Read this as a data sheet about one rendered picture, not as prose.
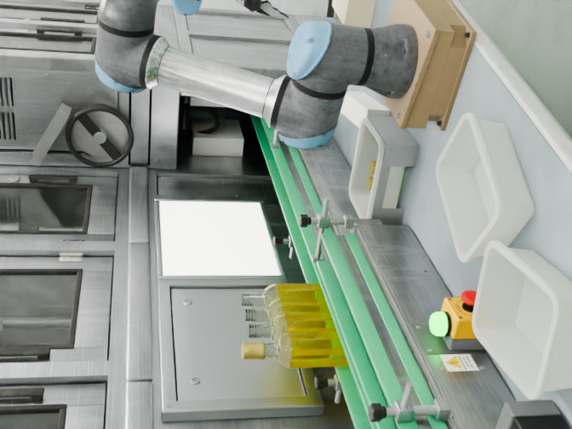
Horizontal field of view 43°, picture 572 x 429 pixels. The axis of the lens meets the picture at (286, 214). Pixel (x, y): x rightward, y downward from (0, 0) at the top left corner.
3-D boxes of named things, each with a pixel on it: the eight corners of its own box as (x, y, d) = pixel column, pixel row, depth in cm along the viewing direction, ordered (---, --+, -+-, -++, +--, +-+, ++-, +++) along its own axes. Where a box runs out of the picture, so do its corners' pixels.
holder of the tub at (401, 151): (377, 213, 194) (349, 212, 192) (397, 116, 180) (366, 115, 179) (396, 248, 179) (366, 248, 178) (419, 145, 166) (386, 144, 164)
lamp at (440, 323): (439, 325, 135) (424, 326, 135) (444, 306, 133) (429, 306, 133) (448, 341, 132) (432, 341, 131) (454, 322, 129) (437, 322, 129)
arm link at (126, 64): (343, 100, 145) (87, 20, 149) (324, 163, 154) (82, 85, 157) (352, 77, 155) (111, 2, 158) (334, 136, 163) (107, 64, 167)
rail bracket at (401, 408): (443, 406, 121) (365, 409, 119) (453, 373, 118) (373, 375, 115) (451, 424, 118) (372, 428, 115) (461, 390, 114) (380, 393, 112)
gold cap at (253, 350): (262, 338, 150) (242, 338, 149) (265, 348, 147) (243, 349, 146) (261, 352, 152) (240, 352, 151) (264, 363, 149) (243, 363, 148)
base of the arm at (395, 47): (403, 11, 152) (358, 4, 149) (426, 47, 141) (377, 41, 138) (381, 74, 161) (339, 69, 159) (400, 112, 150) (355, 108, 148)
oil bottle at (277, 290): (349, 301, 173) (260, 302, 169) (352, 282, 170) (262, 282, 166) (355, 316, 168) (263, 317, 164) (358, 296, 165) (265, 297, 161)
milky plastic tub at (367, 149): (379, 195, 191) (346, 194, 190) (395, 115, 180) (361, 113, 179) (398, 229, 177) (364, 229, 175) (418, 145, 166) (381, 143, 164)
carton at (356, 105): (363, 92, 207) (343, 90, 206) (390, 110, 185) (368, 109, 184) (360, 112, 209) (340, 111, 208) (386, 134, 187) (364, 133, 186)
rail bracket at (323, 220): (343, 256, 176) (293, 256, 174) (355, 195, 168) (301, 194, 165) (346, 264, 174) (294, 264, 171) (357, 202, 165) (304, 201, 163)
